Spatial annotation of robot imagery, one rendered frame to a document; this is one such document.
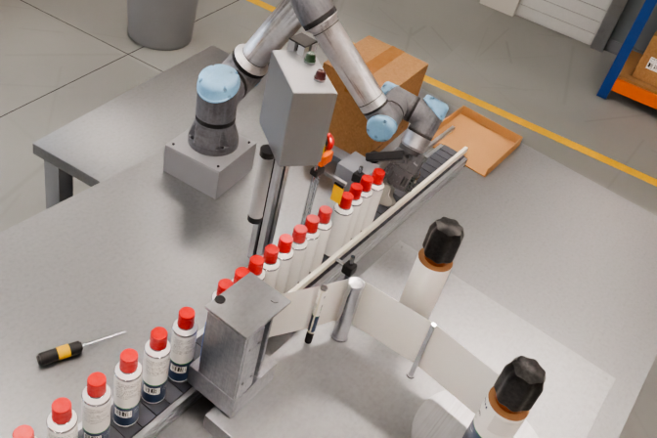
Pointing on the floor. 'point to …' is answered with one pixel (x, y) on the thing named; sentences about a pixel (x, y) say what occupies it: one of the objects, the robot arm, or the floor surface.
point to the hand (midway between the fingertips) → (372, 205)
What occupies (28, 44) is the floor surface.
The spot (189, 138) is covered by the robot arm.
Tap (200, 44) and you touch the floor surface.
